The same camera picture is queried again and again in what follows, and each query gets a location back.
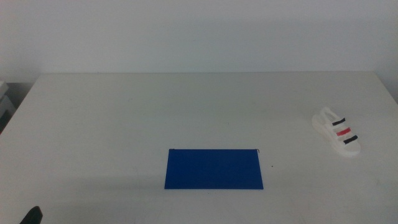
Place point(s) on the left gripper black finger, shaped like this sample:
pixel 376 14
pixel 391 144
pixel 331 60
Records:
pixel 33 217

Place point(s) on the blue rectangular mat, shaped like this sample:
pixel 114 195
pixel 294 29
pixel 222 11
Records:
pixel 213 169

